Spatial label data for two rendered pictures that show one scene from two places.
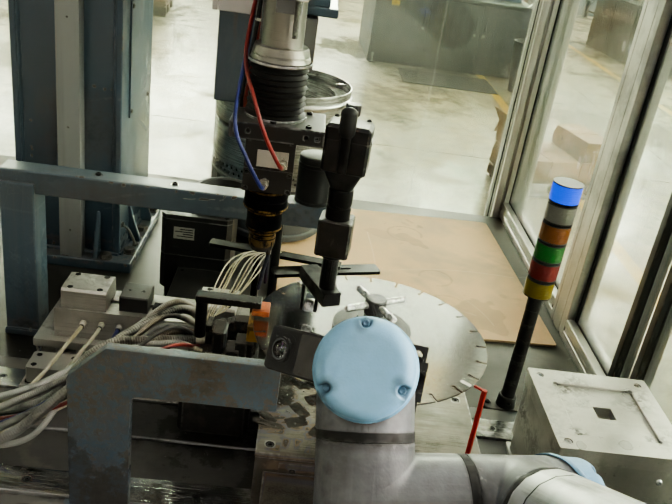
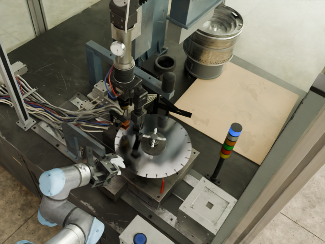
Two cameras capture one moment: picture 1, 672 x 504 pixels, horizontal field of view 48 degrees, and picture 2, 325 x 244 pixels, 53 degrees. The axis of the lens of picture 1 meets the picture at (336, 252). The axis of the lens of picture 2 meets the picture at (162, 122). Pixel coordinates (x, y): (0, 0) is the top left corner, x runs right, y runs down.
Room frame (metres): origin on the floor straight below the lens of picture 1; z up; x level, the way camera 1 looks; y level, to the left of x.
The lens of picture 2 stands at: (0.27, -0.52, 2.10)
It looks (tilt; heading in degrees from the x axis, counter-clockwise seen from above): 52 degrees down; 34
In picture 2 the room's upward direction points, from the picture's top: 9 degrees clockwise
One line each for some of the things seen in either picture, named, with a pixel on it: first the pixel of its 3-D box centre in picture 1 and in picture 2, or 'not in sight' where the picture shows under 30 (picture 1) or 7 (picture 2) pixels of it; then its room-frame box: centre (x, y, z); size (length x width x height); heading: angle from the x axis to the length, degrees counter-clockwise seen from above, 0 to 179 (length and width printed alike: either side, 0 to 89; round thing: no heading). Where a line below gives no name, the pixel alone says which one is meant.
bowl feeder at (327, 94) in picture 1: (277, 155); (209, 44); (1.67, 0.17, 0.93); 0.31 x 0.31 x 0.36
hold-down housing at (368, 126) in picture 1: (342, 183); (138, 104); (0.88, 0.01, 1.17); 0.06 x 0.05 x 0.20; 85
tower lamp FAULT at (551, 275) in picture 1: (544, 268); (227, 148); (1.07, -0.32, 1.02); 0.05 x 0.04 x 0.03; 4
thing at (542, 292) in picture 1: (539, 285); (225, 152); (1.07, -0.32, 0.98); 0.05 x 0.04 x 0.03; 4
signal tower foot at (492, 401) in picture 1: (506, 400); (214, 177); (1.07, -0.32, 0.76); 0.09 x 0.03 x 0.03; 94
